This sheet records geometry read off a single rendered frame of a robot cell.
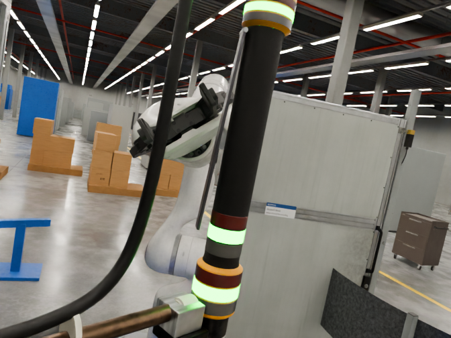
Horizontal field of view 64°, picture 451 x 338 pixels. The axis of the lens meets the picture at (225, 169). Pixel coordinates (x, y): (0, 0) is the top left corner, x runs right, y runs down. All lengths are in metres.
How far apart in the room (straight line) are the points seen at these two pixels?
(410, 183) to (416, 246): 3.42
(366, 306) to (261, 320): 0.67
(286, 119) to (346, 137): 0.42
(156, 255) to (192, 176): 0.25
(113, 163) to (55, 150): 2.09
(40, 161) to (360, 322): 8.43
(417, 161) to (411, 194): 0.88
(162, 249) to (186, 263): 0.08
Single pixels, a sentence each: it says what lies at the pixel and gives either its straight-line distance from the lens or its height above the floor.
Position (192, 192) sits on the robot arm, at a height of 1.50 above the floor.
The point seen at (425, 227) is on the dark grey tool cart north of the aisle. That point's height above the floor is 0.75.
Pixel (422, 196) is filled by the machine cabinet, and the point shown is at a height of 1.05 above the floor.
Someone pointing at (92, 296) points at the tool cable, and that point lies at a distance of 0.27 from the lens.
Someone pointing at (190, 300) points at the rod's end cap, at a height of 1.54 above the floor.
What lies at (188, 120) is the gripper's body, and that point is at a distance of 0.50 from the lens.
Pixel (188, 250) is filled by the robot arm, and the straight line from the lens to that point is 1.06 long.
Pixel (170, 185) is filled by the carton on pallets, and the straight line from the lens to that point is 8.68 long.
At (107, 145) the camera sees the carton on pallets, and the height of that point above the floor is 0.99.
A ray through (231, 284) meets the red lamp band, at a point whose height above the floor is 1.56.
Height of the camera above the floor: 1.69
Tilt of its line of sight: 5 degrees down
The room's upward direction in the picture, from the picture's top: 11 degrees clockwise
